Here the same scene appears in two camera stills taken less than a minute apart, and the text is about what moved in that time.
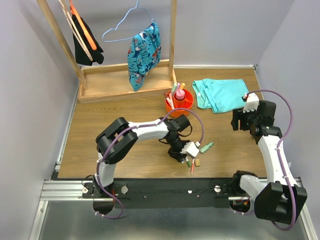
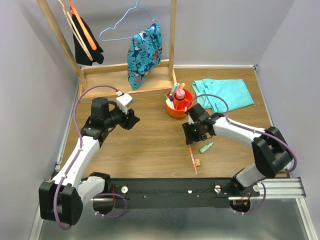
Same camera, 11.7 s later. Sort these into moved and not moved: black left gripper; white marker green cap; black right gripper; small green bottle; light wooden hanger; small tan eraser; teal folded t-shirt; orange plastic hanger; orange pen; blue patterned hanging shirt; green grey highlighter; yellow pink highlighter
Moved: white marker green cap; black left gripper; orange pen; black right gripper
Not moved: blue patterned hanging shirt; orange plastic hanger; teal folded t-shirt; light wooden hanger; small tan eraser; yellow pink highlighter; green grey highlighter; small green bottle
